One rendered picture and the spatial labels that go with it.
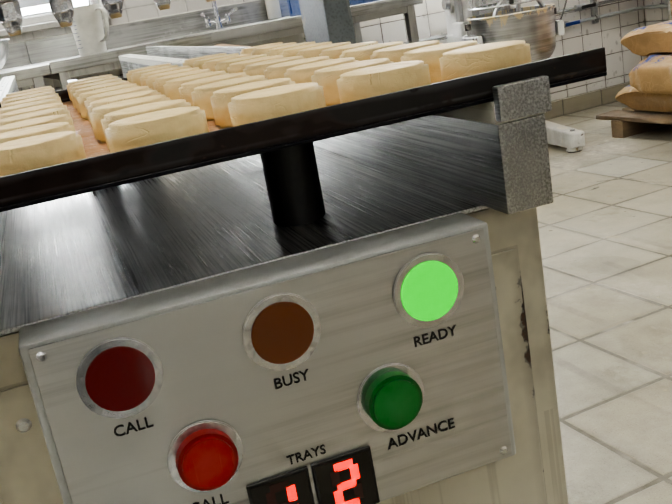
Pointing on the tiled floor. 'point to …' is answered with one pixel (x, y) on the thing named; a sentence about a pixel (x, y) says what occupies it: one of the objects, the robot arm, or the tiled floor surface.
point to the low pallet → (635, 121)
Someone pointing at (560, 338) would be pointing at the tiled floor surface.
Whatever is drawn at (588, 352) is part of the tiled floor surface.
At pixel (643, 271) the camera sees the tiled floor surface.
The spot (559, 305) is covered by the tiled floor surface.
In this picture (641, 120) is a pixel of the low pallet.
